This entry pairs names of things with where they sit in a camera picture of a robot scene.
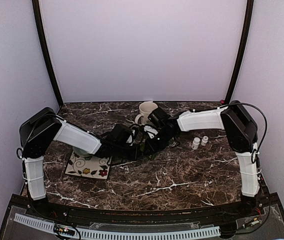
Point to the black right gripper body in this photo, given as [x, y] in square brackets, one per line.
[161, 143]

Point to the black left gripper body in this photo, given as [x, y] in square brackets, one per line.
[130, 155]

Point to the white pill bottle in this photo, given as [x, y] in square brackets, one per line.
[204, 140]
[195, 143]

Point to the green weekly pill organizer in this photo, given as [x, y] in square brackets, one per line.
[151, 157]

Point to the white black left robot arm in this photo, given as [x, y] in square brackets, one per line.
[38, 132]

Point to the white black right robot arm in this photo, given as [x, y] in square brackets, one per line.
[241, 133]

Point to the square floral plate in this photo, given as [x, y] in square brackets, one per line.
[88, 166]

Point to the white mug with coral pattern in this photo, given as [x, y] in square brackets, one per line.
[145, 110]

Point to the plain celadon green bowl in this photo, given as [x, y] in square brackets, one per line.
[80, 152]

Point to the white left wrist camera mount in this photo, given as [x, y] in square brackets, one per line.
[131, 139]

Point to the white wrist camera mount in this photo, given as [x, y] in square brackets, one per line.
[152, 132]
[131, 139]

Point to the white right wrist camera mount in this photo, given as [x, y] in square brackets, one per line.
[152, 132]

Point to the black front table rail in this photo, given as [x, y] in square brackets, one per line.
[225, 215]

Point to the white slotted cable duct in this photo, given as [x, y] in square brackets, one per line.
[103, 231]

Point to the black frame post right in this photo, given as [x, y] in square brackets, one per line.
[241, 50]

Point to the black frame post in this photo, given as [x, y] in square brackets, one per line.
[241, 50]
[45, 51]

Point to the black frame post left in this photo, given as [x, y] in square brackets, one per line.
[45, 51]

